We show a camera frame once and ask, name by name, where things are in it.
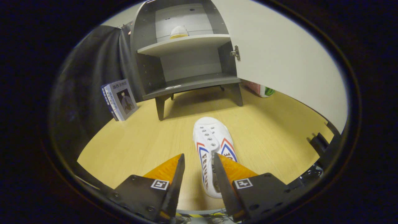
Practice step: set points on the white book figure cover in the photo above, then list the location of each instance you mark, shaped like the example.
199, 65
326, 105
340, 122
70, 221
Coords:
122, 99

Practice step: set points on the white yellow dome toy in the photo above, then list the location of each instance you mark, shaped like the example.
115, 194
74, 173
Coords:
179, 32

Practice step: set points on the blue white book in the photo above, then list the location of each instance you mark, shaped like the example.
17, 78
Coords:
107, 101

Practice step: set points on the metal door hinge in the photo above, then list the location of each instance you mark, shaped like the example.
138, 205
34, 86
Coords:
236, 53

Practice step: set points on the white shoe red blue stripes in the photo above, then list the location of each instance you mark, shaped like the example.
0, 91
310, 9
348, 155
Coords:
211, 137

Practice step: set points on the black backdrop cloth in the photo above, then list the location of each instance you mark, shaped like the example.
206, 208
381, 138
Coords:
87, 77

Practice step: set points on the white shoe cabinet door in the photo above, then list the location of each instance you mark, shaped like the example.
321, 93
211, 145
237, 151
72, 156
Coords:
279, 62

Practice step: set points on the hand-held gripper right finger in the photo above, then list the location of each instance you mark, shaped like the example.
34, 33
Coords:
222, 183

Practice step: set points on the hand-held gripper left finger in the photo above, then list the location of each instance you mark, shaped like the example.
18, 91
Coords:
175, 186

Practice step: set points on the watermelon slice toy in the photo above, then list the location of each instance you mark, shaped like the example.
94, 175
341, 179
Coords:
264, 91

